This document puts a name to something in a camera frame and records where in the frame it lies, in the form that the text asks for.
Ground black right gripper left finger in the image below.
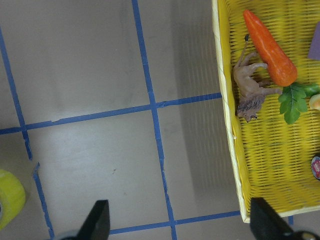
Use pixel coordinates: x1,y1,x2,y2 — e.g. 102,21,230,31
75,200,110,240

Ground brown toy lion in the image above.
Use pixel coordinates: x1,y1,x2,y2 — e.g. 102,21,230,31
232,34,283,122

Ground yellow woven basket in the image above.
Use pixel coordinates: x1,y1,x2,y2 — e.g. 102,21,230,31
212,0,320,223

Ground red capped battery can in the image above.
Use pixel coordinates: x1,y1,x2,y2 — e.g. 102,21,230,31
310,155,320,181

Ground yellow tape roll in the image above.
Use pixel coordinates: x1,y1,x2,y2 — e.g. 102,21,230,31
0,169,26,230

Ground purple foam block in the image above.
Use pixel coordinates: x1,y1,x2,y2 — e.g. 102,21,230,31
307,22,320,61

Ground toy bread croissant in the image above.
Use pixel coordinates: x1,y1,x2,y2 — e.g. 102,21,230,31
309,94,320,111

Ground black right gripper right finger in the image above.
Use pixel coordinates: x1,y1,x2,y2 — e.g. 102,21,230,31
250,197,302,240

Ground orange toy carrot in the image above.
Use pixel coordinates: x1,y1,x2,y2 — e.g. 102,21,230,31
243,9,320,125

